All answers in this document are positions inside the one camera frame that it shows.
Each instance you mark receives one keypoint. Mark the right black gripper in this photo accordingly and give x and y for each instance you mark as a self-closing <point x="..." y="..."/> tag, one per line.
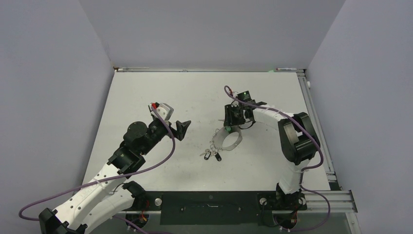
<point x="230" y="120"/>

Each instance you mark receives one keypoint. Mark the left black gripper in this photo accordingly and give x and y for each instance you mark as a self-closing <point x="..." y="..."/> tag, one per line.
<point x="180" y="128"/>

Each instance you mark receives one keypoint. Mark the perforated metal key plate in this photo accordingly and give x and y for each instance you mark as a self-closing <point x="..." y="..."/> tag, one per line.
<point x="226" y="141"/>

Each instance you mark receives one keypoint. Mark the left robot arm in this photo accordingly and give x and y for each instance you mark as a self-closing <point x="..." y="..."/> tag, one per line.
<point x="108" y="192"/>

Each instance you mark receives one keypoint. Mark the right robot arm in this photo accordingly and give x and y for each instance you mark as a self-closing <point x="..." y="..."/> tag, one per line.
<point x="298" y="139"/>

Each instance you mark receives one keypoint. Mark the key black tag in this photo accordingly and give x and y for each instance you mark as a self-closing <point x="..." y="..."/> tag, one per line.
<point x="217" y="156"/>
<point x="207" y="155"/>

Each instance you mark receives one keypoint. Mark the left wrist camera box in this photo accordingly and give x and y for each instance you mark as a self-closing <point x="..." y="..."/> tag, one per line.
<point x="162" y="109"/>

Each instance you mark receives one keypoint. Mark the aluminium rail right edge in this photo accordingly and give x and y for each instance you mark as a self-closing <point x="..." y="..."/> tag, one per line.
<point x="327" y="164"/>

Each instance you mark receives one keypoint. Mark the aluminium rail edge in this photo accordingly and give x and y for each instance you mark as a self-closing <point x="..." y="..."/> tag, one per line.
<point x="327" y="164"/>
<point x="147" y="69"/>

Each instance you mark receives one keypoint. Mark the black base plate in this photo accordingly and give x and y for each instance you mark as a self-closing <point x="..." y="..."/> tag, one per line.
<point x="215" y="208"/>

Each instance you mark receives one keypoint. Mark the aluminium rail back edge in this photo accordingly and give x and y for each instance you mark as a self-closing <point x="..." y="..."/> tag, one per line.
<point x="147" y="69"/>

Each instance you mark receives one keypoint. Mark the aluminium rail front right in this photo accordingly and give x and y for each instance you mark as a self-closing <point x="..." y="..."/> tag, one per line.
<point x="340" y="202"/>

